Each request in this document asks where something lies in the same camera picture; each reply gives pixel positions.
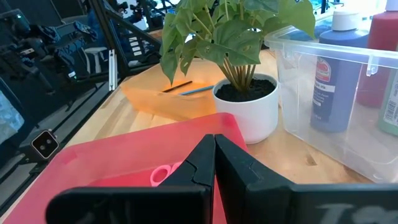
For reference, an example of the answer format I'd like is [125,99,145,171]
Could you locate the red paint bottle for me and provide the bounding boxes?
[355,0,398,110]

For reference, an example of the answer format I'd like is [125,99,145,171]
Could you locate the green plant in white pot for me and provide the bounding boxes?
[159,0,317,145]

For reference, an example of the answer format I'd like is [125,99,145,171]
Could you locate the orange translucent plastic bin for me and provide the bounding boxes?
[120,58,225,123]

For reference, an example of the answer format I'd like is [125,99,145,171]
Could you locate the pink handled scissors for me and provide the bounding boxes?
[150,161,185,188]

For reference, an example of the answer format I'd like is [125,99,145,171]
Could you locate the black aluminium rig frame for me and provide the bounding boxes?
[0,0,163,215]

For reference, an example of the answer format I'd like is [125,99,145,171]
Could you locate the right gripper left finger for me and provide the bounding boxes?
[45,134,216,224]

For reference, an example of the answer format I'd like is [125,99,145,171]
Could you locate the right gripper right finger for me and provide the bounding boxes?
[215,134,398,224]

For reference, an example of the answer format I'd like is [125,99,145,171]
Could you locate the white stool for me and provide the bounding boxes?
[83,46,109,75]

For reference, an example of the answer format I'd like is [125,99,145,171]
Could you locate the black handle paintbrush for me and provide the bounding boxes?
[162,80,193,94]

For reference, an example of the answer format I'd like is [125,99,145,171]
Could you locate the pink translucent plastic bin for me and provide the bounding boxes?
[2,112,249,224]

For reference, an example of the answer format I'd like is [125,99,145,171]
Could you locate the green paint bottle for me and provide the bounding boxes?
[377,68,398,137]

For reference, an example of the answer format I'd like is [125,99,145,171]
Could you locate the clear plastic bin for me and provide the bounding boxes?
[264,12,398,184]

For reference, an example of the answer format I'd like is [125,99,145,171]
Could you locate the blue paint bottle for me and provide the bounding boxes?
[309,10,370,134]

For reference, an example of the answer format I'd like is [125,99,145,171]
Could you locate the black table-level camera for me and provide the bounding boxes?
[18,128,60,164]

